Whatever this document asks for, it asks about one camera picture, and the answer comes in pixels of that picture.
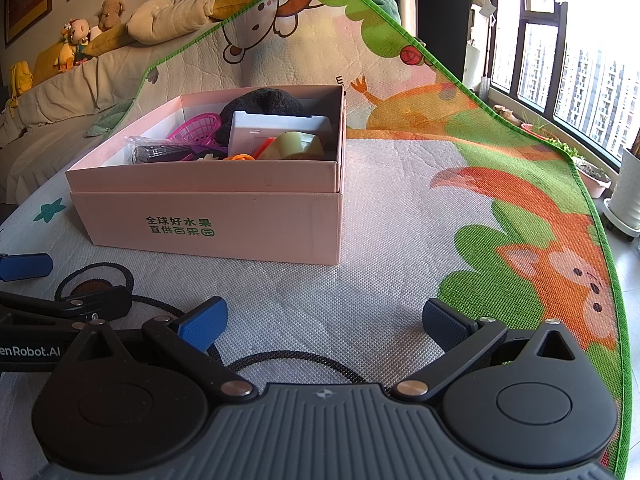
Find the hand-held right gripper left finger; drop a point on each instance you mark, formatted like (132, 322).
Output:
(202, 325)

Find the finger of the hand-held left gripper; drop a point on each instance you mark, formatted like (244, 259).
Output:
(100, 299)
(25, 266)

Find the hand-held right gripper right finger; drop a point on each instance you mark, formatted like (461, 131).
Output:
(445, 325)

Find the pink cardboard box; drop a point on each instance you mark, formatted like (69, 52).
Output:
(225, 215)

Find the black clips bag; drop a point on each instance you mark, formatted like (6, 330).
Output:
(155, 152)

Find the orange plastic toy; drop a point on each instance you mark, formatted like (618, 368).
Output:
(242, 157)

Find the pink plastic basket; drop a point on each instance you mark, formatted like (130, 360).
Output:
(197, 130)

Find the white rectangular box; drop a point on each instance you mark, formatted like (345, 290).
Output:
(280, 122)

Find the black plush toy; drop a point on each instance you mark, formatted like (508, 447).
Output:
(265, 100)

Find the printed cartoon play mat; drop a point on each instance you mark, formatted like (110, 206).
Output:
(400, 260)

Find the beige covered sofa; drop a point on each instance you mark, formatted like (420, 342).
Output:
(50, 110)

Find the green cloth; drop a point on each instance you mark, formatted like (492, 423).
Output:
(110, 119)

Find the yellow toy backpack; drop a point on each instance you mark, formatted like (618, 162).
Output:
(20, 79)

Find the pink plant pot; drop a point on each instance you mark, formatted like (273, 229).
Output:
(595, 180)

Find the low green plants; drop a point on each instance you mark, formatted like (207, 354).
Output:
(560, 144)

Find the yellow plush toy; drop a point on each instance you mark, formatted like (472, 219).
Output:
(66, 55)

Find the white plant pot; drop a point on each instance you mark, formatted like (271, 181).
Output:
(627, 190)

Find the pink white plush toy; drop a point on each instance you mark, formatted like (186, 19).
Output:
(80, 30)

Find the white bin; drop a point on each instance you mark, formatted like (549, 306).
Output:
(472, 65)

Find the gold framed dark red picture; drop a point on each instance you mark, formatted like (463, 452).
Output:
(25, 0)

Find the cream pillow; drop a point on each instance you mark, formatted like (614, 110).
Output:
(170, 17)

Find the black framed window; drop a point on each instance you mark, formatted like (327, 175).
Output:
(575, 60)

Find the yellow pillow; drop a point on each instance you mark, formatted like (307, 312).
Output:
(240, 4)

